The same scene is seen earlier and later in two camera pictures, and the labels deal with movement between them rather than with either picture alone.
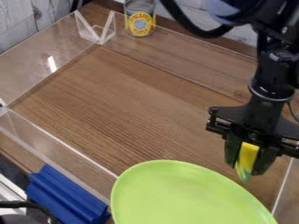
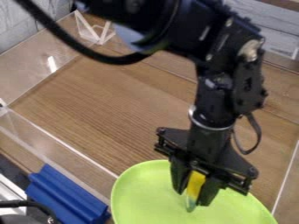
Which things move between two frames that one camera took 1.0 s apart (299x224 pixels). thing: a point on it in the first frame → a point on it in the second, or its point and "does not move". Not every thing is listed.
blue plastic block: (59, 195) does not move
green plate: (185, 192) does not move
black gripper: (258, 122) → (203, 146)
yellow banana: (248, 160) → (194, 188)
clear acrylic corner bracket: (94, 32) does not move
